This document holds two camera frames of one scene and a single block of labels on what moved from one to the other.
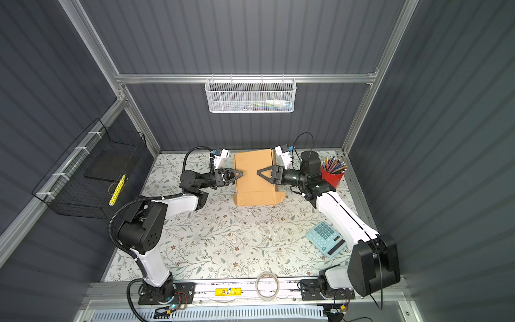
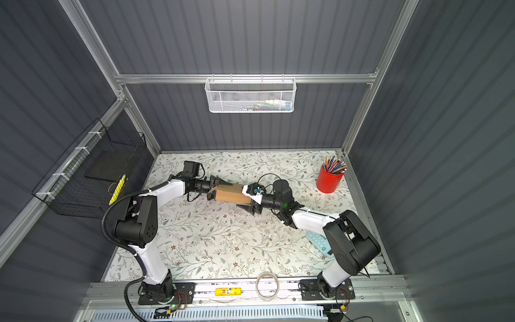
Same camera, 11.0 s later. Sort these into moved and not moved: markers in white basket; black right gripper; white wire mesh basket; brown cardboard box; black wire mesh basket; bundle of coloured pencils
Moved: brown cardboard box; black right gripper
Not moved: black wire mesh basket; markers in white basket; bundle of coloured pencils; white wire mesh basket
